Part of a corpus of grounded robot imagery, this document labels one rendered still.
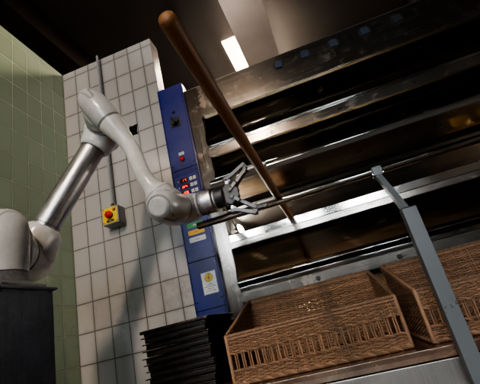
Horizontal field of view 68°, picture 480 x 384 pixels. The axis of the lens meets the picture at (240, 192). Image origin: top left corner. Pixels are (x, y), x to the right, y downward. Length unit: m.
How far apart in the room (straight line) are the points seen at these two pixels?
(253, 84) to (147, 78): 0.70
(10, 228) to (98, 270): 0.87
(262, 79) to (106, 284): 1.40
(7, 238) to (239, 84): 1.39
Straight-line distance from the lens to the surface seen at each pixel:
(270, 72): 2.11
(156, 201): 1.12
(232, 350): 1.24
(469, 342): 1.12
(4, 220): 1.34
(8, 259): 1.30
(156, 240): 1.95
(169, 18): 0.59
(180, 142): 2.03
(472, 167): 1.87
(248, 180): 1.71
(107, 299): 2.06
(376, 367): 1.14
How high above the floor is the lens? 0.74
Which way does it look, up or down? 21 degrees up
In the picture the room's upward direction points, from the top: 14 degrees counter-clockwise
